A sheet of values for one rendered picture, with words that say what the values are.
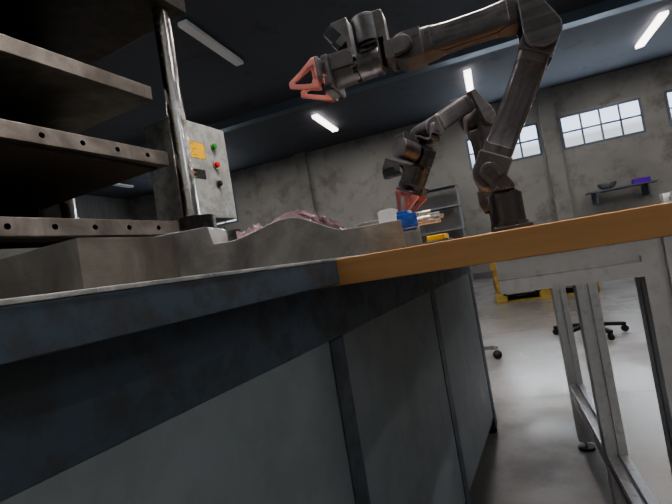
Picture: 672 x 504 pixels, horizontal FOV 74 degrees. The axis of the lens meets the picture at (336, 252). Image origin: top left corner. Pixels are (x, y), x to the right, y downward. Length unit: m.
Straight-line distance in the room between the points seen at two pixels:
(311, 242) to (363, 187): 10.28
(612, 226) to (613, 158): 10.38
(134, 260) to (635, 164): 10.76
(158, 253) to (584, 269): 0.57
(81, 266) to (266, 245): 0.39
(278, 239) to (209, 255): 0.15
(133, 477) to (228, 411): 0.12
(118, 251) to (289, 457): 0.34
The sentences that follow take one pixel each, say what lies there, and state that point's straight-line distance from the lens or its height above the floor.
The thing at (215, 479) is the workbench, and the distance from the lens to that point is 0.52.
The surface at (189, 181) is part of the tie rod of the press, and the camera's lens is 1.66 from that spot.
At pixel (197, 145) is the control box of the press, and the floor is 1.37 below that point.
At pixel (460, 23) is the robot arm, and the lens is 0.99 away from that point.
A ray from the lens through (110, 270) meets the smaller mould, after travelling 0.62.
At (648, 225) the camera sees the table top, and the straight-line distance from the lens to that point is 0.65.
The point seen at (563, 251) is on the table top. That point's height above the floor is 0.76.
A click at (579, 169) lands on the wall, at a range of 10.86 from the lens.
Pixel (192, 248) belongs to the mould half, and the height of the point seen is 0.87.
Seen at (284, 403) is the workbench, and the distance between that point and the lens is 0.61.
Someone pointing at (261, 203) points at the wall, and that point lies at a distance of 12.19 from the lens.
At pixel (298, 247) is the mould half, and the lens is 0.87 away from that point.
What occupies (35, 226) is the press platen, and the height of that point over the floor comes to 1.02.
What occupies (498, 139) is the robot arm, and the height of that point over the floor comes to 0.97.
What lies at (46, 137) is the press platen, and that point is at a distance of 1.47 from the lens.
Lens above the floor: 0.79
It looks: 2 degrees up
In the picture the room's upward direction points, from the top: 9 degrees counter-clockwise
